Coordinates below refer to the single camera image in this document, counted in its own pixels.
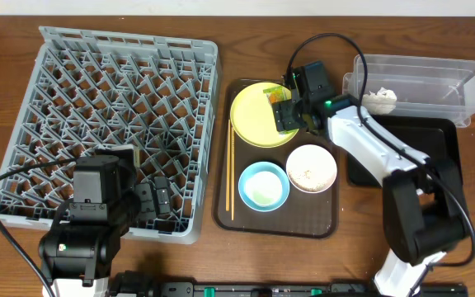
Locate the white tissue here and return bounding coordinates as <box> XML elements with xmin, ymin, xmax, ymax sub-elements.
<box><xmin>362</xmin><ymin>87</ymin><xmax>397</xmax><ymax>115</ymax></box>

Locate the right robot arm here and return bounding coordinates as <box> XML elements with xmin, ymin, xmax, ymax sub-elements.
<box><xmin>271</xmin><ymin>95</ymin><xmax>475</xmax><ymax>296</ymax></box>

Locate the white bowl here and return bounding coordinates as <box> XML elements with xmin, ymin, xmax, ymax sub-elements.
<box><xmin>285</xmin><ymin>144</ymin><xmax>337</xmax><ymax>194</ymax></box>

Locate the wooden chopstick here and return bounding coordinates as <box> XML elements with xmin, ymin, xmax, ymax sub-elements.
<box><xmin>230</xmin><ymin>124</ymin><xmax>235</xmax><ymax>221</ymax></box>
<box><xmin>225</xmin><ymin>120</ymin><xmax>232</xmax><ymax>212</ymax></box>

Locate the clear plastic bin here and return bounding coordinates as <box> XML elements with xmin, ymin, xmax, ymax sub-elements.
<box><xmin>365</xmin><ymin>54</ymin><xmax>475</xmax><ymax>127</ymax></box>

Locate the black bin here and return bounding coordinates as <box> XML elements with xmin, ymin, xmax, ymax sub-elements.
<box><xmin>346</xmin><ymin>115</ymin><xmax>463</xmax><ymax>188</ymax></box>

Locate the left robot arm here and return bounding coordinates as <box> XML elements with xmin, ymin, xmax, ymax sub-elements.
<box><xmin>39</xmin><ymin>150</ymin><xmax>172</xmax><ymax>296</ymax></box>

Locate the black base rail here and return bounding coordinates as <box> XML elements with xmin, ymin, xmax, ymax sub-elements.
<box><xmin>109</xmin><ymin>270</ymin><xmax>469</xmax><ymax>297</ymax></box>

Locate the blue bowl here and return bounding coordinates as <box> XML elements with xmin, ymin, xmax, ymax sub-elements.
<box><xmin>238</xmin><ymin>162</ymin><xmax>290</xmax><ymax>212</ymax></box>

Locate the yellow green snack wrapper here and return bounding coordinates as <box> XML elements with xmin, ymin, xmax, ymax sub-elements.
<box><xmin>263</xmin><ymin>86</ymin><xmax>290</xmax><ymax>105</ymax></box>

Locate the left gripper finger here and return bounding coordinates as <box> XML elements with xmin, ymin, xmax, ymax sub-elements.
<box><xmin>134</xmin><ymin>183</ymin><xmax>156</xmax><ymax>221</ymax></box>
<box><xmin>154</xmin><ymin>177</ymin><xmax>171</xmax><ymax>215</ymax></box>

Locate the yellow plate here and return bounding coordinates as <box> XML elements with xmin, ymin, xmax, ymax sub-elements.
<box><xmin>230</xmin><ymin>82</ymin><xmax>299</xmax><ymax>149</ymax></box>

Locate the white paper cup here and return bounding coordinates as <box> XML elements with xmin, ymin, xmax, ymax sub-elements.
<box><xmin>245</xmin><ymin>171</ymin><xmax>283</xmax><ymax>207</ymax></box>

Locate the brown serving tray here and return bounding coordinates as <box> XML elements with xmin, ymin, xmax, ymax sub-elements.
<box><xmin>212</xmin><ymin>78</ymin><xmax>340</xmax><ymax>239</ymax></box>

